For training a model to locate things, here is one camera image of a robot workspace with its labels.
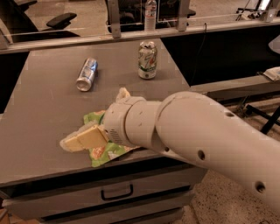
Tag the silver blue redbull can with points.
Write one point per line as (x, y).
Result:
(87, 75)

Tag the grey drawer cabinet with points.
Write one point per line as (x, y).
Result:
(40, 181)

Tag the black metal stand base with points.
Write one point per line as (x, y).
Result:
(271, 119)

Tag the black drawer handle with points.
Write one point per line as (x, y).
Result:
(116, 192)

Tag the clear plastic water bottle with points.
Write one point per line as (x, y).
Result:
(150, 15)

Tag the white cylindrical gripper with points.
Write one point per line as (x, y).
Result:
(115, 122)

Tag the green rice chips bag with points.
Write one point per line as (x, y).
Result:
(101, 155)

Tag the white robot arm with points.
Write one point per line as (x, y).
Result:
(191, 128)

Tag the grey metal rail frame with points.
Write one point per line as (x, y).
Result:
(117, 36)

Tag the green white 7up can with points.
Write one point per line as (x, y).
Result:
(147, 60)

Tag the black office chair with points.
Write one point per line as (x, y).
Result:
(30, 20)

